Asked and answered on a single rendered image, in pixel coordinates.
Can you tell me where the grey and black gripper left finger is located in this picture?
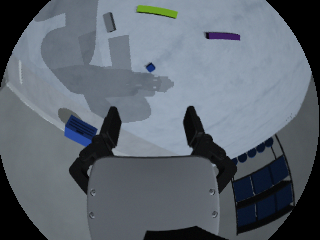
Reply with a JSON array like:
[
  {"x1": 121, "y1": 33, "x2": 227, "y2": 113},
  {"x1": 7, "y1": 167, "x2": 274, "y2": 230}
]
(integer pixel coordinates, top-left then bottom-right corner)
[{"x1": 69, "y1": 106, "x2": 122, "y2": 195}]

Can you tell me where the dark purple rod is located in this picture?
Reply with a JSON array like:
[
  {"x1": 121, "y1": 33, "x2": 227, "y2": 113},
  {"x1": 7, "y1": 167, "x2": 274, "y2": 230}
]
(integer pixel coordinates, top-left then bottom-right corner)
[{"x1": 206, "y1": 32, "x2": 240, "y2": 41}]

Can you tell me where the lime green rod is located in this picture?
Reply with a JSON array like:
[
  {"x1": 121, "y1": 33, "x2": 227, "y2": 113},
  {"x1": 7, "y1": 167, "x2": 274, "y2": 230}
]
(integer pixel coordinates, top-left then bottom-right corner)
[{"x1": 137, "y1": 5, "x2": 178, "y2": 19}]

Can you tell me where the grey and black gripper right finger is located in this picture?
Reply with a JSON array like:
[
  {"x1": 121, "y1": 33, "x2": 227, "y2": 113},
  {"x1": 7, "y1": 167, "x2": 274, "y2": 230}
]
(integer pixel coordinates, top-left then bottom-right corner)
[{"x1": 183, "y1": 106, "x2": 237, "y2": 194}]

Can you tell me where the small blue cube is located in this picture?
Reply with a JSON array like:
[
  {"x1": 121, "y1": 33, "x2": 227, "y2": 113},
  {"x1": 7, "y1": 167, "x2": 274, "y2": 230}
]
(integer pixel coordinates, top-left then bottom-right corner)
[{"x1": 146, "y1": 63, "x2": 155, "y2": 73}]

